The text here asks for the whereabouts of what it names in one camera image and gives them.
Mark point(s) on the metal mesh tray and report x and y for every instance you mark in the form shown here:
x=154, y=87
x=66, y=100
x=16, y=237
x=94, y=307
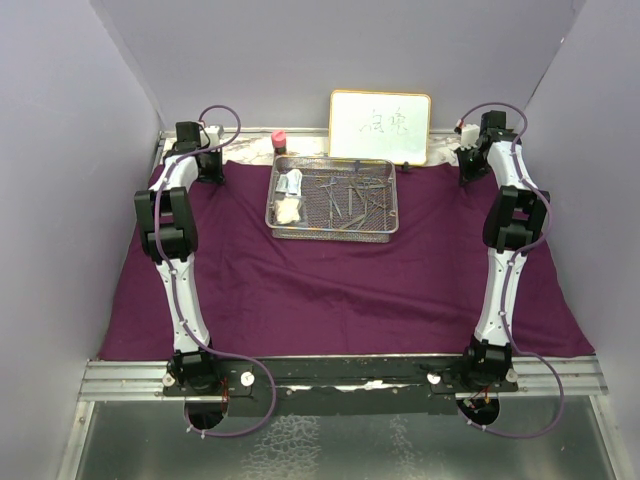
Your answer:
x=378, y=229

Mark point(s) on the yellow framed whiteboard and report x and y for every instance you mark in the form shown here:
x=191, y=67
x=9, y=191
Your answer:
x=391, y=126

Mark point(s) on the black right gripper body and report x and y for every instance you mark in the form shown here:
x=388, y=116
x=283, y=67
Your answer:
x=473, y=168

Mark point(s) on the steel forceps left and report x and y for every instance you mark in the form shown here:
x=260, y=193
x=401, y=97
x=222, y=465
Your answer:
x=331, y=186

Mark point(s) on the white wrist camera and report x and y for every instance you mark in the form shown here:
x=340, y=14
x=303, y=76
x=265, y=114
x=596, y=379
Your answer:
x=212, y=134
x=468, y=134

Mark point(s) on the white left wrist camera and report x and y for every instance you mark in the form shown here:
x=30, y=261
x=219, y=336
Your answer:
x=212, y=134

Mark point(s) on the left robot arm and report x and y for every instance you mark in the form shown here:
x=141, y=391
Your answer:
x=169, y=238

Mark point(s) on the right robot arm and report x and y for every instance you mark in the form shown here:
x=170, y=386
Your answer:
x=512, y=228

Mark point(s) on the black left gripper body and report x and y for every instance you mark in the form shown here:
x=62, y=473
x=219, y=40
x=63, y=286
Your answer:
x=211, y=161

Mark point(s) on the steel tweezers front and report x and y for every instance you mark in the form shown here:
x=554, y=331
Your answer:
x=355, y=224

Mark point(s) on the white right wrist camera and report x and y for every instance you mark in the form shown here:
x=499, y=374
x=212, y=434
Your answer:
x=468, y=134

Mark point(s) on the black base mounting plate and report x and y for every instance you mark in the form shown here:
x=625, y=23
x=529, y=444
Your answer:
x=335, y=385

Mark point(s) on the steel clamp right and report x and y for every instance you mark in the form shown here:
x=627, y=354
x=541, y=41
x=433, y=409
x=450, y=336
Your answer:
x=374, y=192

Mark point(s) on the pink lid spice bottle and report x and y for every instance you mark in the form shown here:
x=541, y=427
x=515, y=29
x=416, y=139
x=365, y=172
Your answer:
x=279, y=142

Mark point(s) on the aluminium frame rail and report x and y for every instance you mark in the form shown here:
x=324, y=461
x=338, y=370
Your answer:
x=141, y=381

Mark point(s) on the white gauze bag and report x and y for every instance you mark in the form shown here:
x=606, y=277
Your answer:
x=289, y=211

